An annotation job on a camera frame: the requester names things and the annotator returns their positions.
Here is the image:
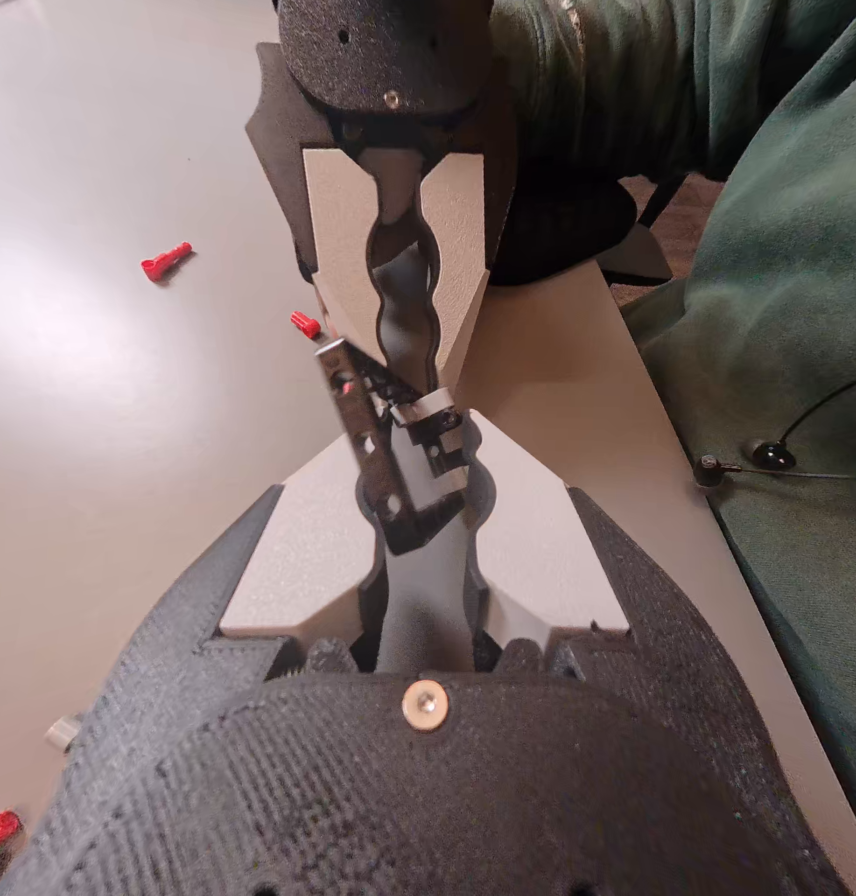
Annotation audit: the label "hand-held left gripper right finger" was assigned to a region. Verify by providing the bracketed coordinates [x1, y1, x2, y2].
[463, 409, 632, 673]

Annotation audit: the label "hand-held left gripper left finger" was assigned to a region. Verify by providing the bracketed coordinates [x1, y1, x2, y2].
[218, 428, 390, 641]

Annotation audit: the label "black wired earphones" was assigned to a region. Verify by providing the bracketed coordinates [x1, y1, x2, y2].
[693, 371, 856, 487]

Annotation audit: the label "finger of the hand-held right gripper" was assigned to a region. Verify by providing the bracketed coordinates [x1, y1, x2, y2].
[420, 149, 491, 394]
[301, 146, 394, 368]

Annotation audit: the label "person's green sweatshirt torso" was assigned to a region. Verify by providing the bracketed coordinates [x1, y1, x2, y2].
[620, 105, 856, 806]

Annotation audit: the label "person's right forearm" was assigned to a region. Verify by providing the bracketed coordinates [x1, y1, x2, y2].
[487, 0, 856, 183]

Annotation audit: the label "grey chair part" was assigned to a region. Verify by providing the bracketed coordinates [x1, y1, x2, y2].
[596, 225, 674, 282]

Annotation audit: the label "black lego frame assembly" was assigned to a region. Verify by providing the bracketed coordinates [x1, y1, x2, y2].
[315, 338, 467, 557]

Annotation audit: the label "long red lego pin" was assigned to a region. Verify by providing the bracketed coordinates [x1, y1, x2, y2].
[140, 241, 194, 283]

